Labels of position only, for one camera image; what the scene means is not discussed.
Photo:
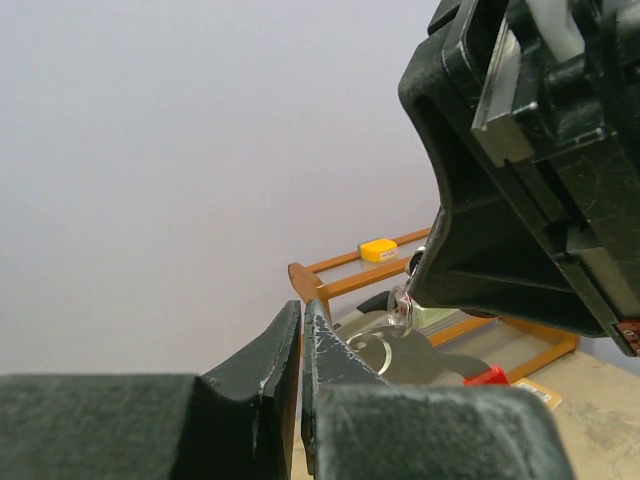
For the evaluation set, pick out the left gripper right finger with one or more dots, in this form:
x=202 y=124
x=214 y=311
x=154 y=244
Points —
x=357 y=425

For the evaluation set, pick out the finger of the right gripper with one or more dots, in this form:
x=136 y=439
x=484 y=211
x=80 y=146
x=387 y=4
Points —
x=499 y=242

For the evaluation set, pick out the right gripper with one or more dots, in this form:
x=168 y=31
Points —
x=576 y=123

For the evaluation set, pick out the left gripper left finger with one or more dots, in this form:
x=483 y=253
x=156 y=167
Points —
x=234 y=422

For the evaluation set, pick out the red grey key holder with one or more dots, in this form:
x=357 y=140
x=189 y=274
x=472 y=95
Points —
x=402 y=357

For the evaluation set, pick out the silver key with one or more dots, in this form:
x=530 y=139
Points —
x=406 y=308

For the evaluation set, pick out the wooden shelf rack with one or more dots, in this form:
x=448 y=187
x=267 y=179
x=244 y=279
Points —
x=441 y=326

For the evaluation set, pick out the yellow block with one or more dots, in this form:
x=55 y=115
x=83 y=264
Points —
x=378 y=250

